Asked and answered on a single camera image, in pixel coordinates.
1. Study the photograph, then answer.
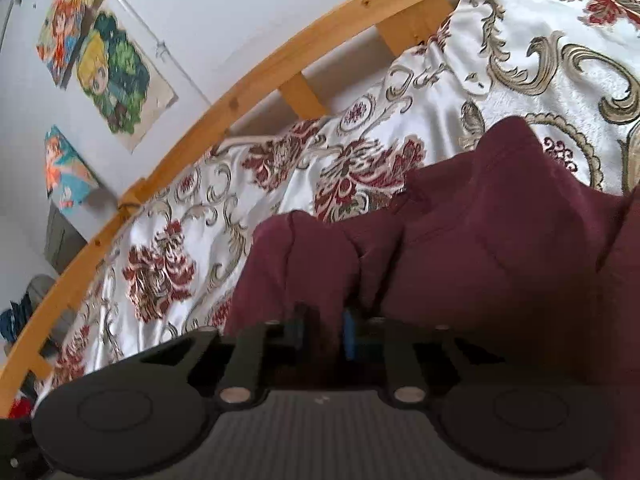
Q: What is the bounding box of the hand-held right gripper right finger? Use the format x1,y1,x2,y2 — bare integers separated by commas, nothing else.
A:
342,308,503,407

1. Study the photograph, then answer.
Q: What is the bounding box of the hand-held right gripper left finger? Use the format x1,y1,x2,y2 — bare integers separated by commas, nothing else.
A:
140,302,322,407

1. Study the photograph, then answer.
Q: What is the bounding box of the maroon long-sleeve sweater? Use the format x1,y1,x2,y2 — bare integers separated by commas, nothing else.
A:
222,116,640,480

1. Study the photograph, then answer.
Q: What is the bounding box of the blue and grey clothes pile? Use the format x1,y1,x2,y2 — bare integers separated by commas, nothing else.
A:
0,274,59,357

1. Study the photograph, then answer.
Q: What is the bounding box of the red item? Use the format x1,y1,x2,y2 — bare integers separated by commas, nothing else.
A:
8,397,38,420

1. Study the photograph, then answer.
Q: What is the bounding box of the grey cabinet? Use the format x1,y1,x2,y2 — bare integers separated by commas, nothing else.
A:
43,204,89,277

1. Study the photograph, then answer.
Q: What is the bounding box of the small curled figure poster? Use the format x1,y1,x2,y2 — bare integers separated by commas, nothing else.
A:
43,125,99,217

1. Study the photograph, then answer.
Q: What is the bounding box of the white floral satin blanket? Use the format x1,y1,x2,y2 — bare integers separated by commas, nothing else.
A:
36,0,640,401

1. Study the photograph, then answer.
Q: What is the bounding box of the wooden bed frame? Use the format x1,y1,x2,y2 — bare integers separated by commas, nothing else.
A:
0,0,487,396

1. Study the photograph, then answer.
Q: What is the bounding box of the blond figure wall poster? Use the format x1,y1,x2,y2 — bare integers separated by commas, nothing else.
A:
75,10,179,154

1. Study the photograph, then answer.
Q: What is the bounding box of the white wall pipe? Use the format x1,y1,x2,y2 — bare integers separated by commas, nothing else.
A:
106,0,212,107

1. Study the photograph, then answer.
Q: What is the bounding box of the orange-haired figure wall poster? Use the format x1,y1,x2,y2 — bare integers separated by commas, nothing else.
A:
36,0,97,89

